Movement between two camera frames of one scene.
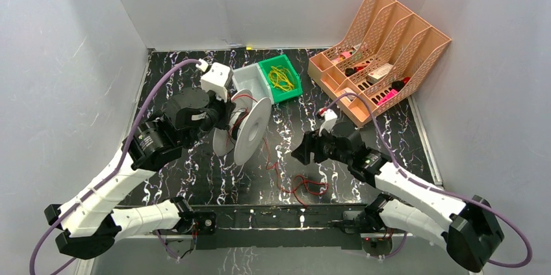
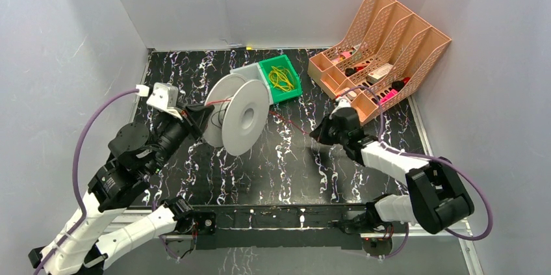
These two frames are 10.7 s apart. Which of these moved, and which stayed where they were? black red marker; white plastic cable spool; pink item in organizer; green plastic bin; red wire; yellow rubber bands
Moved: white plastic cable spool; red wire
Stayed: black red marker; green plastic bin; yellow rubber bands; pink item in organizer
